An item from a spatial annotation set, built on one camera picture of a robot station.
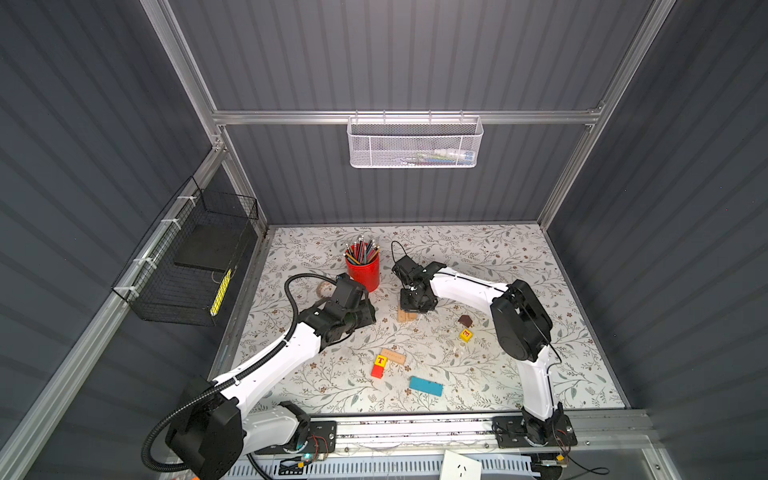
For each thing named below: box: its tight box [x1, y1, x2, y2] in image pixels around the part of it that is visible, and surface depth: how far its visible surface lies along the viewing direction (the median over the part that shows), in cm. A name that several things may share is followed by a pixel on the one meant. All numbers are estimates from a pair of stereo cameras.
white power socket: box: [440, 450, 482, 480], surface depth 68 cm
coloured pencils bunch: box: [343, 235, 380, 265], surface depth 96 cm
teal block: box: [409, 376, 445, 397], surface depth 83 cm
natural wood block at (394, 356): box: [381, 348, 406, 365], surface depth 88 cm
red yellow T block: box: [371, 354, 389, 379], surface depth 86 cm
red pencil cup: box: [346, 253, 381, 292], surface depth 97 cm
